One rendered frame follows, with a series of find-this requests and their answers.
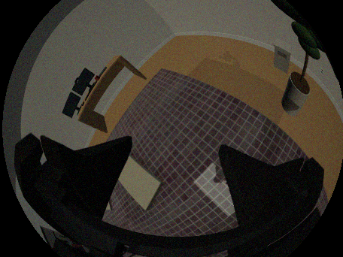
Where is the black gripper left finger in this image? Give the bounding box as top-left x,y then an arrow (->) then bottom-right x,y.
40,135 -> 132,220

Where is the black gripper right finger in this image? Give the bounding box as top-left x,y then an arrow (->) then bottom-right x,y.
219,144 -> 304,227

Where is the beige flat rectangular box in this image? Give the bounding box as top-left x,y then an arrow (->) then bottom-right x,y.
118,155 -> 163,210

